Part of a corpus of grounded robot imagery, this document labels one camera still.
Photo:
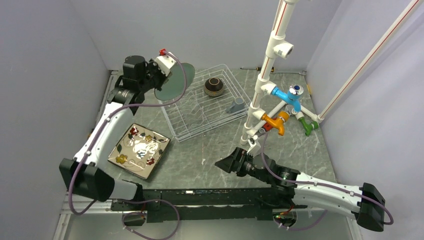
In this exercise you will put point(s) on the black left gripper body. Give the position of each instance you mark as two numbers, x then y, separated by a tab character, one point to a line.
155	77

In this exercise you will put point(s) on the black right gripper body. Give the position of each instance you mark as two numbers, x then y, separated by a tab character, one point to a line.
248	167

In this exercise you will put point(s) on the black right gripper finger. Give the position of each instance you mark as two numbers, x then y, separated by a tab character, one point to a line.
228	165
238	154

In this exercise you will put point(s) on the teal flower ceramic plate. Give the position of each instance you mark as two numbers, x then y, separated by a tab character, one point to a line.
175	84

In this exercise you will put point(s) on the grey dotted ceramic mug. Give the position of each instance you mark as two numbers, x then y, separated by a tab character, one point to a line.
237	105

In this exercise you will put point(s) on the brown patterned ceramic bowl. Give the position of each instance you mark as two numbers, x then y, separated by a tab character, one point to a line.
213	87

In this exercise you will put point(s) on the brown rectangular floral plate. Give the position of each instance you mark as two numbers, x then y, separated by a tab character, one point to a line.
139	150

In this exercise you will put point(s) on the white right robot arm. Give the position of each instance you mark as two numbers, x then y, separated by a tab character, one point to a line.
364	203

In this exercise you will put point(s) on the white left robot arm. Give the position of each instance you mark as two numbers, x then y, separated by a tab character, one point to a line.
84	174

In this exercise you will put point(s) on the orange pipe fitting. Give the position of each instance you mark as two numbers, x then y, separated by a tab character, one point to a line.
277	122

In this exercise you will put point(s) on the green pipe fitting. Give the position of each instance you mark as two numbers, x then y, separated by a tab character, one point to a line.
308	127

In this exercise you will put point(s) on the blue pipe valve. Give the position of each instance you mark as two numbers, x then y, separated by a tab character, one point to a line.
291	97

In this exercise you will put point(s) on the white diagonal PVC pipe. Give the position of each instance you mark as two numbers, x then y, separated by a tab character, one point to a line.
368	59

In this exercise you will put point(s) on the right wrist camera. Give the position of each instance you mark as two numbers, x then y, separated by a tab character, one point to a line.
254	146

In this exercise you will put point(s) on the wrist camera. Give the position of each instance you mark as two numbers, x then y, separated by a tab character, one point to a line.
254	146
165	61

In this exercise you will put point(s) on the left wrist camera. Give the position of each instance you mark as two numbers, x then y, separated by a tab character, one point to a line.
165	61

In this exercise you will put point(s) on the white wire dish rack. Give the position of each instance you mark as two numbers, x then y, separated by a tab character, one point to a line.
197	113

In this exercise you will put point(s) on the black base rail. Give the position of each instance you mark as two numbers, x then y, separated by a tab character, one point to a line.
210	204

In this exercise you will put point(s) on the yellow handled screwdriver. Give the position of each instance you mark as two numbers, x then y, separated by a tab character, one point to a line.
258	69

